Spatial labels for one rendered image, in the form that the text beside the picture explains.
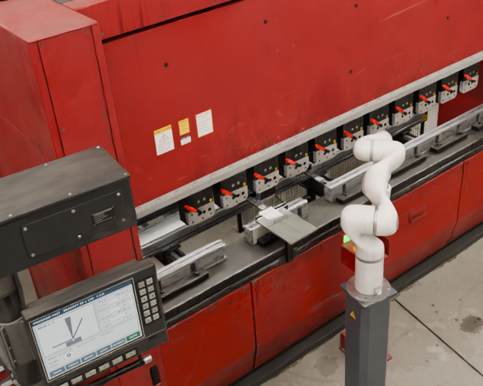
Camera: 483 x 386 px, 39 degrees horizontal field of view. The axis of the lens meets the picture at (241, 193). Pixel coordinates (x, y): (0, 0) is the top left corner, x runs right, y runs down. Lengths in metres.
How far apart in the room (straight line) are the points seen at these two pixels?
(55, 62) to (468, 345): 2.94
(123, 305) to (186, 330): 1.05
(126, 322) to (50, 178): 0.57
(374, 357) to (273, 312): 0.71
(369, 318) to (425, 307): 1.48
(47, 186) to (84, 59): 0.48
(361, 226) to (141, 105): 1.01
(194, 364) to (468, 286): 2.00
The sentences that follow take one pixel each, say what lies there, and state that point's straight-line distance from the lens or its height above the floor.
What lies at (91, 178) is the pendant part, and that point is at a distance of 2.16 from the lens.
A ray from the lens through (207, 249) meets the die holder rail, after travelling 3.40.
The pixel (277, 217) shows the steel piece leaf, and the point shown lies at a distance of 3.52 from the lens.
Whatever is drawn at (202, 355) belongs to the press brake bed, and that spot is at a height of 0.48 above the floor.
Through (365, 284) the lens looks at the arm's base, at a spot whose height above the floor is 1.07.
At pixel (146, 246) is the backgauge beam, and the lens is 3.49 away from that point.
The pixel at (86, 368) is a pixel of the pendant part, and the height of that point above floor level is 1.30.
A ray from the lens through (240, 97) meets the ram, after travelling 3.11.
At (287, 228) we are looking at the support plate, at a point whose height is 1.00.
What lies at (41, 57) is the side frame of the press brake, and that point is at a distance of 2.34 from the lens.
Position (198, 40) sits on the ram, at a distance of 2.89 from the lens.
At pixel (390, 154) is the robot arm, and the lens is 3.04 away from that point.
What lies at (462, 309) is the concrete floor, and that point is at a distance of 4.55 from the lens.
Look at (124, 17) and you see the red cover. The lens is 2.66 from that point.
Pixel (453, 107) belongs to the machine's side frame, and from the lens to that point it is 5.37.
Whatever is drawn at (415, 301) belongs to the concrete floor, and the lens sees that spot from 4.56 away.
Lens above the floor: 3.01
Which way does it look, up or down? 33 degrees down
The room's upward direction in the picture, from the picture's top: 5 degrees counter-clockwise
